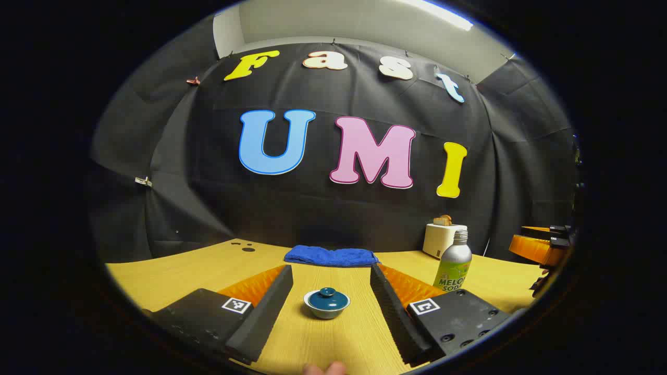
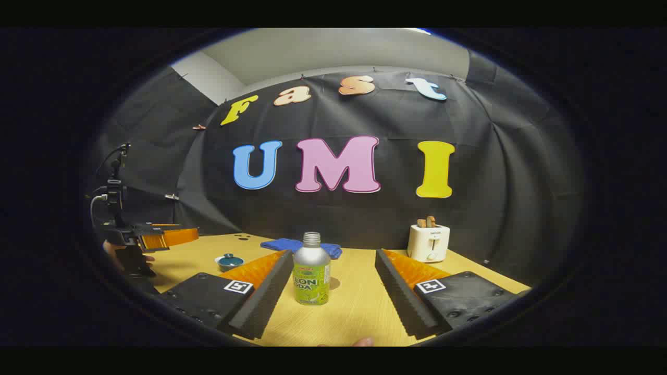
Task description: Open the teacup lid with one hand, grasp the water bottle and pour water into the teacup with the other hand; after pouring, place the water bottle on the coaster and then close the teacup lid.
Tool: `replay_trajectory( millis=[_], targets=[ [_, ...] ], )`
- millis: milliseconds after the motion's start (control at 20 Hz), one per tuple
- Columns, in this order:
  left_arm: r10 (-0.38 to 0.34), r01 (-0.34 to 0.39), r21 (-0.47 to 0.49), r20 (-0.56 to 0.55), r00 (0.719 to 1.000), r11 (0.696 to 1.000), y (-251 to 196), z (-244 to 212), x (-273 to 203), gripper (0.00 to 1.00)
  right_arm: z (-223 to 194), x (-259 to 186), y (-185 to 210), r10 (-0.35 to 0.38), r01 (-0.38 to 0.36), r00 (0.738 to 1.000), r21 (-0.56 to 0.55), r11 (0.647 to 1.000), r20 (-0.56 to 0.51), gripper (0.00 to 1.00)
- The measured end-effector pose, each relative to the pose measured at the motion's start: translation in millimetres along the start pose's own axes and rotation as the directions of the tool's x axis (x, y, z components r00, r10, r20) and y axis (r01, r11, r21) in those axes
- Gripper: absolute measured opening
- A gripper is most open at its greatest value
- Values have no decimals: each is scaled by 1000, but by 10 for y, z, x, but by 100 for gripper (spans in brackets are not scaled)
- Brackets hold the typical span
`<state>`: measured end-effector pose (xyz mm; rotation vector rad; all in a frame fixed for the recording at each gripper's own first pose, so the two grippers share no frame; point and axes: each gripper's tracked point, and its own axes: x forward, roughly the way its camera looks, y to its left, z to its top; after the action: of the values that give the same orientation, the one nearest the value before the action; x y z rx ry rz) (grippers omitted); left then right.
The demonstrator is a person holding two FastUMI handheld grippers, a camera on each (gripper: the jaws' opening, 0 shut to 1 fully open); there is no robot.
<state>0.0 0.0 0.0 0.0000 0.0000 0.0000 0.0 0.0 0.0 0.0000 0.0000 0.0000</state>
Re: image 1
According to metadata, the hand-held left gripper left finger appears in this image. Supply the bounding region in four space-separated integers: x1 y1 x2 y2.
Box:
143 265 294 365

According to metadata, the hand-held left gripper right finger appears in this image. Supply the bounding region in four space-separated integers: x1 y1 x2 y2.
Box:
370 263 511 366

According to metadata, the white and teal teacup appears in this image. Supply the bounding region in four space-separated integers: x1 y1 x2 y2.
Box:
304 296 351 320

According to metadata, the silver green water bottle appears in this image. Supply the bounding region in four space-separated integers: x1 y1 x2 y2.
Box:
433 228 473 292

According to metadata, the blue folded towel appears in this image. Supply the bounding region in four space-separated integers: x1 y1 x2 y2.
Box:
284 245 380 268

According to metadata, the white toaster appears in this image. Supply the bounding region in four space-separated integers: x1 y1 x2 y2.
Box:
423 223 468 259

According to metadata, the black backdrop cloth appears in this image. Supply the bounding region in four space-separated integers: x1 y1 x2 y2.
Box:
89 42 582 264

